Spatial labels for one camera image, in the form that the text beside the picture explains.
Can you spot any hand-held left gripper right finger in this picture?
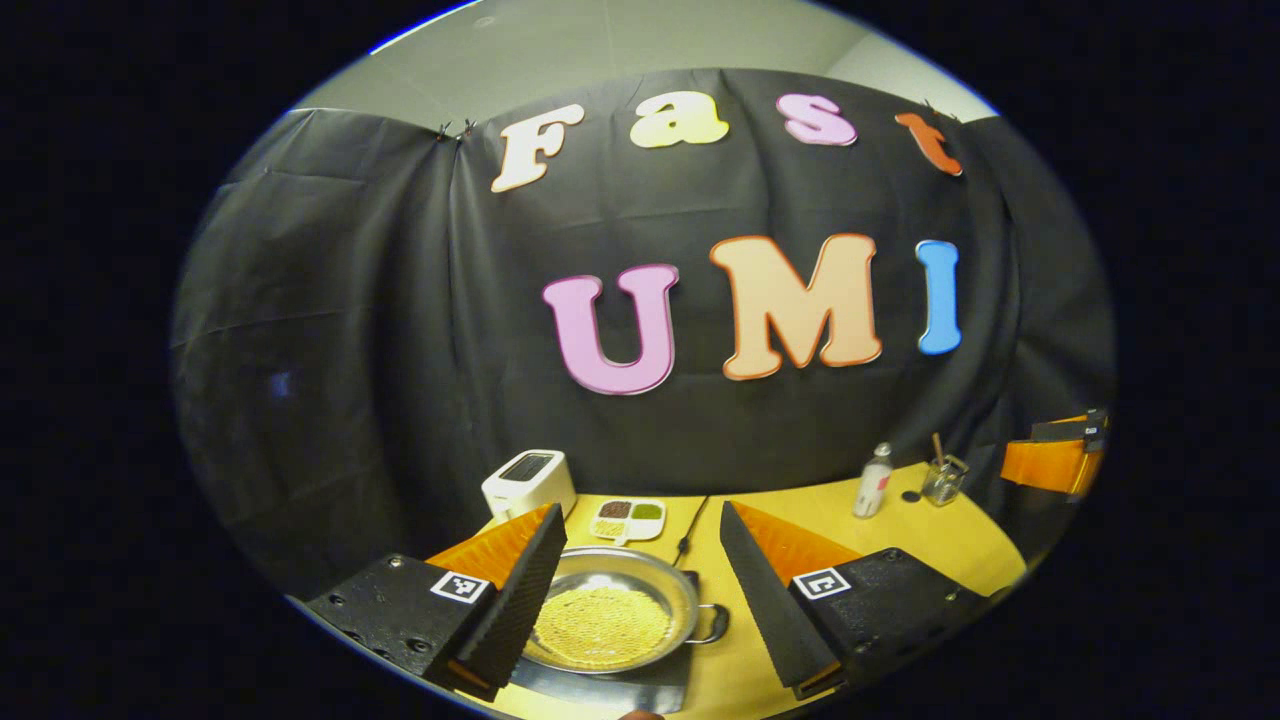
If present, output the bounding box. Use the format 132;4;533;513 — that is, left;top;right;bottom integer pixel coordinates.
720;500;991;699

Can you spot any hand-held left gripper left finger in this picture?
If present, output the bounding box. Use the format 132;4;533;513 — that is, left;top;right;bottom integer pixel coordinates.
305;503;568;701

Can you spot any heap of yellow soybeans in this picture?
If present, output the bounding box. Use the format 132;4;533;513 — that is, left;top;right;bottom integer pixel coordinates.
533;585;673;669

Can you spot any steel pot with black handle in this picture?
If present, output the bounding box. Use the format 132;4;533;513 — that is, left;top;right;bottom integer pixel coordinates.
520;546;731;676

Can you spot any black induction cooktop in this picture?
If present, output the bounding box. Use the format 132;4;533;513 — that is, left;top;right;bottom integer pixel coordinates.
510;570;701;716

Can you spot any glass cup with wooden stick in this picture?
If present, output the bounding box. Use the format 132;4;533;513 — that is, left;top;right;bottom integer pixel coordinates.
920;432;969;507

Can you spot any white toaster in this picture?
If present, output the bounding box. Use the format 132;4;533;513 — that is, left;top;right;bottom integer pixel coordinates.
481;449;578;523

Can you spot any white divided dish of beans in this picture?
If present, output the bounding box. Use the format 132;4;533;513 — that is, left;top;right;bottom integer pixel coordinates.
590;497;668;546

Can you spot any clear bottle with pink label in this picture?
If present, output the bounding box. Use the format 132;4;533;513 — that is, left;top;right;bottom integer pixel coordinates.
852;442;895;519

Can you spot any black backdrop cloth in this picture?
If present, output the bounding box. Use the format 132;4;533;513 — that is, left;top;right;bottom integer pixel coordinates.
170;68;1116;601

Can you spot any black power cable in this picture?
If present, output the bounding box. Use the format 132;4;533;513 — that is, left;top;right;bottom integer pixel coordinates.
674;495;711;566

